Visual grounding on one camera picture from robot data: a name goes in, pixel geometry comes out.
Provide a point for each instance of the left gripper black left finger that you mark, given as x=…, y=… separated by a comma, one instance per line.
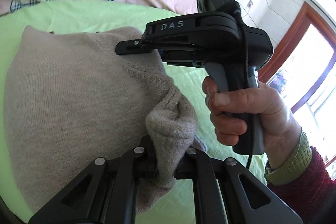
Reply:
x=103, y=192

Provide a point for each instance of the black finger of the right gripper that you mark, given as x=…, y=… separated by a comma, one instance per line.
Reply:
x=136, y=46

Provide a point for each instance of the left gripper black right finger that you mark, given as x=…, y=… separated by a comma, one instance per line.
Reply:
x=226, y=192

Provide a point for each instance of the beige knitted sweater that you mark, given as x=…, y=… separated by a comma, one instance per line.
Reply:
x=70, y=99

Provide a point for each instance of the green bed sheet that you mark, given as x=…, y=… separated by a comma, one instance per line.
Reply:
x=69, y=16

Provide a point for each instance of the red sleeve with green cuff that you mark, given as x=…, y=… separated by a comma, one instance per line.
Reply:
x=304, y=184

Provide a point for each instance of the wall power socket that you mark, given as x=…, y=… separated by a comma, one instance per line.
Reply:
x=250, y=3

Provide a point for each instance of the wooden door frame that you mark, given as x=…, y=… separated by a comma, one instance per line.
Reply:
x=306, y=17

